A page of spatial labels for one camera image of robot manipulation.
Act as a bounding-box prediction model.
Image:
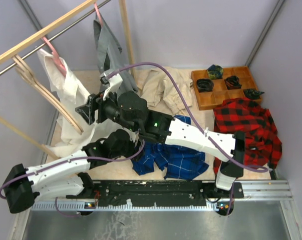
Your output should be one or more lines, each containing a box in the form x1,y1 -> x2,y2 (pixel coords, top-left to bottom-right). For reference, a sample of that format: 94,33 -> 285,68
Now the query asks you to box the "black rolled cloth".
225,75 -> 242,90
196,78 -> 214,93

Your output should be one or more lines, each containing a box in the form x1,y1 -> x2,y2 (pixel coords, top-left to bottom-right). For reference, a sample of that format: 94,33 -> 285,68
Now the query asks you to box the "beige shirt on table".
136,66 -> 197,116

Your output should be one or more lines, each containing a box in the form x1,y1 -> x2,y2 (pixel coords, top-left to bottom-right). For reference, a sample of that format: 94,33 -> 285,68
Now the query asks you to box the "black rolled cloth left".
196,78 -> 214,93

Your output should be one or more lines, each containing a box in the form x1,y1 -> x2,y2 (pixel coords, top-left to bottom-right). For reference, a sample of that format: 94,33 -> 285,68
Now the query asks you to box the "black rolled cloth middle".
225,75 -> 242,90

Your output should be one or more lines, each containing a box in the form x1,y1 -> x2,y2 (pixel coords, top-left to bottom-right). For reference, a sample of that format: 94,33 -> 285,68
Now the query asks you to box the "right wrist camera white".
100,71 -> 123,101

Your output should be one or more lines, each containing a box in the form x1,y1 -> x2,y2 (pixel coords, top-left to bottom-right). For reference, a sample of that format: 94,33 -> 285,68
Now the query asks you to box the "wooden clothes rack frame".
0,0 -> 135,160

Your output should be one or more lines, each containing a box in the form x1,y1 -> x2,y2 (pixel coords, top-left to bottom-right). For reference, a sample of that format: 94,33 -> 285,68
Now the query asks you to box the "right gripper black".
75,86 -> 138,134

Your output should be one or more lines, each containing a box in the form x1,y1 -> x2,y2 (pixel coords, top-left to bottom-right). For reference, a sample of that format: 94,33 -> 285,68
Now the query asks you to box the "beige hanger back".
15,57 -> 74,118

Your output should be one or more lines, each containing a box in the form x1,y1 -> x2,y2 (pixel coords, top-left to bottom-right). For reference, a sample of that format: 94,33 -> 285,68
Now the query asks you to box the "beige hanger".
12,54 -> 84,136
15,57 -> 74,118

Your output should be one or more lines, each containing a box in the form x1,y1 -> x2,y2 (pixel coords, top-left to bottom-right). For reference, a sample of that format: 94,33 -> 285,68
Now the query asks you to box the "pink hanger under grey shirt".
94,2 -> 103,27

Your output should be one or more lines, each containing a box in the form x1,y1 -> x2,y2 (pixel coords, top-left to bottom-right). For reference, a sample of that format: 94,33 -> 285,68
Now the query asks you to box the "dark rolled cloth right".
243,88 -> 264,100

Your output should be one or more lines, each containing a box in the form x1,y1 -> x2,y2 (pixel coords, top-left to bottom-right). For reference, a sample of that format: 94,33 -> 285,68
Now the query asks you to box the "metal hanging rod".
0,0 -> 110,76

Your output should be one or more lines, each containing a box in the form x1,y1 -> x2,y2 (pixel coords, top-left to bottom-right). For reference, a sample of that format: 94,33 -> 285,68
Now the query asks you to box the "beige hanger front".
12,54 -> 84,136

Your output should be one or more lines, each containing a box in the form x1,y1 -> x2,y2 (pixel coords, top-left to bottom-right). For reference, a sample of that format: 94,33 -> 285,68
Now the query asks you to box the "blue plaid shirt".
130,114 -> 209,181

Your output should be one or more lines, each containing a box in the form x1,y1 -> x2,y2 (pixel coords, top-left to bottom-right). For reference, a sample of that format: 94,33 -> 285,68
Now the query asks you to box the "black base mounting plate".
66,180 -> 230,207

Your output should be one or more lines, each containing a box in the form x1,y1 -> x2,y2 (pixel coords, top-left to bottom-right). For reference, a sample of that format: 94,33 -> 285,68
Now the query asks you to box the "red black plaid shirt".
213,98 -> 282,169

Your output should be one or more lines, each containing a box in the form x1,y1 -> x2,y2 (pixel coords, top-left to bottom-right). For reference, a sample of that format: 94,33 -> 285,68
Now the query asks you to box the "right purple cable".
108,61 -> 269,217

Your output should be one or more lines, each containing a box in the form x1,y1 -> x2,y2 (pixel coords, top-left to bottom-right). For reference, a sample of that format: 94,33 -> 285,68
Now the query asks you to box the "grey shirt on hanger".
93,18 -> 138,95

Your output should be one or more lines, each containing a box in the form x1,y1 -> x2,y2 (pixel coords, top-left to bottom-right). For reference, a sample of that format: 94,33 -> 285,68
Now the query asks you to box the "wooden compartment tray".
191,66 -> 258,111

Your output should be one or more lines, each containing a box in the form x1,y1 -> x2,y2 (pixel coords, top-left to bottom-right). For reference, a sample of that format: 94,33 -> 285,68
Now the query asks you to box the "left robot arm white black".
0,129 -> 145,214

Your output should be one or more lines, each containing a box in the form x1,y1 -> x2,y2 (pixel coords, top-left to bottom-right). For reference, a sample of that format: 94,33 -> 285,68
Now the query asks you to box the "white shirt on hanger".
37,49 -> 123,158

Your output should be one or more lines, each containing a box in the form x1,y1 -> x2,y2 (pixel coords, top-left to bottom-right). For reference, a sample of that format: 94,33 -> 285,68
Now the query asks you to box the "pink hanger under white shirt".
42,36 -> 67,77

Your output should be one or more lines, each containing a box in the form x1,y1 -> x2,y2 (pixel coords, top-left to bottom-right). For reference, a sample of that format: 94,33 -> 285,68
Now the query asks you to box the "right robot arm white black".
75,91 -> 245,198

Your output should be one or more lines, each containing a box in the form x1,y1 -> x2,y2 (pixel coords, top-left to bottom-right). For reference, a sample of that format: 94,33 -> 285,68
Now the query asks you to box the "green blue rolled cloth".
207,64 -> 223,80

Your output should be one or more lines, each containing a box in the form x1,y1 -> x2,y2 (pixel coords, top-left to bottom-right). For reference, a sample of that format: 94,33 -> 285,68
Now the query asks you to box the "aluminium rail with cable duct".
20,180 -> 293,212

